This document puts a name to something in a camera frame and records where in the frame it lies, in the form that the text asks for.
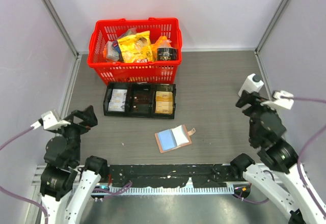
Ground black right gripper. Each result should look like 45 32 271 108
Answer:
234 90 279 143

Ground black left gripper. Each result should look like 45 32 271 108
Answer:
52 104 97 163

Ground pink leather card holder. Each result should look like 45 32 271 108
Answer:
155 125 196 153

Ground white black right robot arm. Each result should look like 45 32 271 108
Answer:
230 91 325 223

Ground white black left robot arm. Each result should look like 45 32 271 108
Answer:
39 105 109 223

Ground white cards in tray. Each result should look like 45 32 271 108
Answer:
108 89 127 112

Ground black three-compartment card tray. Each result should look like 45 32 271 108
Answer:
103 82 176 119

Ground dark brown cards in tray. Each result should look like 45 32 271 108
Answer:
130 84 151 114

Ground gold cards in tray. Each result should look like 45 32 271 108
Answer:
155 91 173 115

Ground white bottle with black cap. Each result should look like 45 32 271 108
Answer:
238 73 264 97

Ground grey small box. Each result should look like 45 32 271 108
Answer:
103 41 120 62

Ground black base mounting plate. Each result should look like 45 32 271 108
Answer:
106 164 244 188

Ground red plastic shopping basket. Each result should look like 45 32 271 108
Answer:
87 17 182 85

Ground yellow chips bag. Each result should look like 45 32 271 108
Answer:
118 31 154 64

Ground black round can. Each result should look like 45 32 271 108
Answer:
157 47 178 61

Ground orange snack bag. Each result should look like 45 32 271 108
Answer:
151 36 171 59

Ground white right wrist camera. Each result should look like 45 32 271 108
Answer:
260 90 294 110

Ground aluminium frame rail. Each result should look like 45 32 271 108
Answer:
32 162 283 185

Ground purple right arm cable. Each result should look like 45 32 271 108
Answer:
233 95 326 204

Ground left aluminium corner post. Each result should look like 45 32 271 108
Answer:
42 0 79 57

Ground aluminium corner post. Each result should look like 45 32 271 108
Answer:
42 0 79 57
255 0 290 55

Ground right aluminium corner post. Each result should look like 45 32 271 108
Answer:
255 0 290 55

